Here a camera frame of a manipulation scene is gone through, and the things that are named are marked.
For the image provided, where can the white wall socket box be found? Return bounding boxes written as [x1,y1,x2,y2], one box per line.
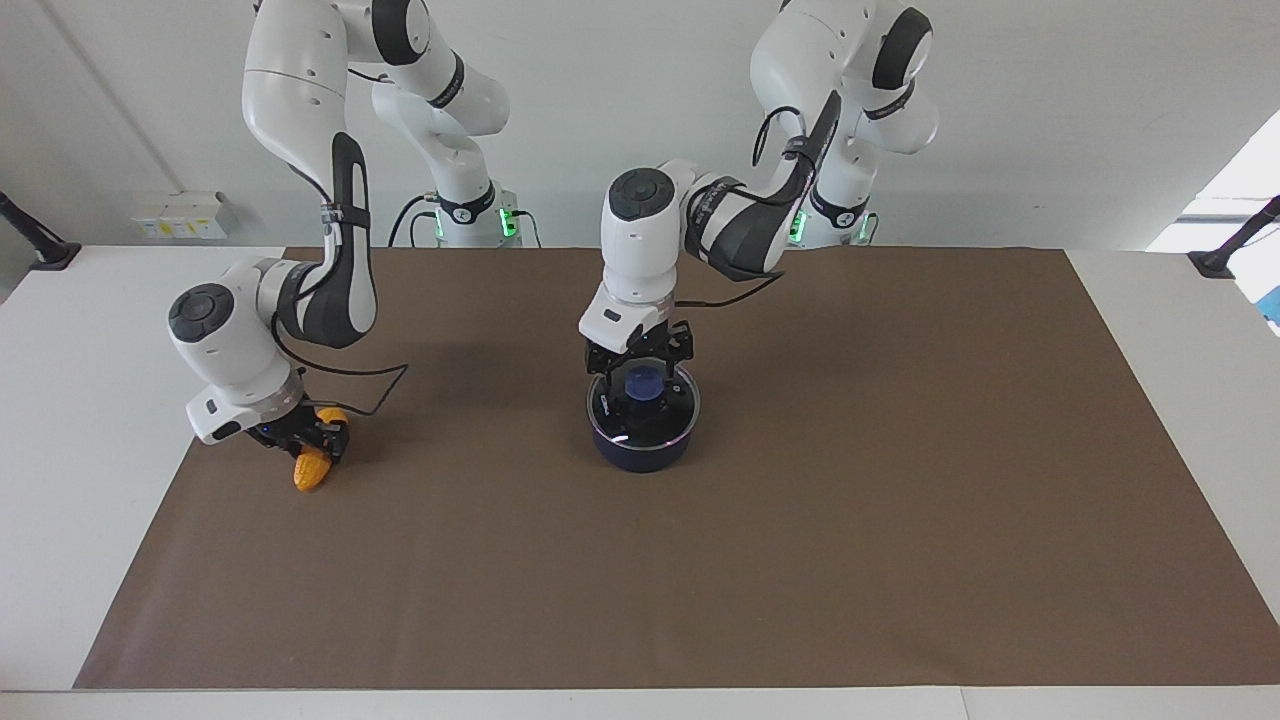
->
[130,190,239,241]

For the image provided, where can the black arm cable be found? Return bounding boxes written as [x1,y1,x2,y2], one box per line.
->
[670,105,816,309]
[270,130,410,416]

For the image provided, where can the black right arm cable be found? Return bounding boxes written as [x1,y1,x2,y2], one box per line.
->
[270,130,410,416]

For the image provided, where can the dark blue saucepan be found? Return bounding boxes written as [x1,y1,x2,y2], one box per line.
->
[586,380,701,474]

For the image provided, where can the brown table mat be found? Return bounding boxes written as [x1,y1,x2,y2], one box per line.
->
[73,247,1280,691]

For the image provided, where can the black clamp stand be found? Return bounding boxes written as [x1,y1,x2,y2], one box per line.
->
[1187,195,1280,279]
[0,190,83,271]

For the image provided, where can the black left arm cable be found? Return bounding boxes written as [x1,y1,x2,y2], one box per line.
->
[670,105,816,309]

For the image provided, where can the yellow corn cob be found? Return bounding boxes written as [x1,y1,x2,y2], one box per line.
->
[293,405,350,493]

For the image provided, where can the glass lid with blue knob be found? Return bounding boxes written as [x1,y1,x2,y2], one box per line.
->
[587,353,701,448]

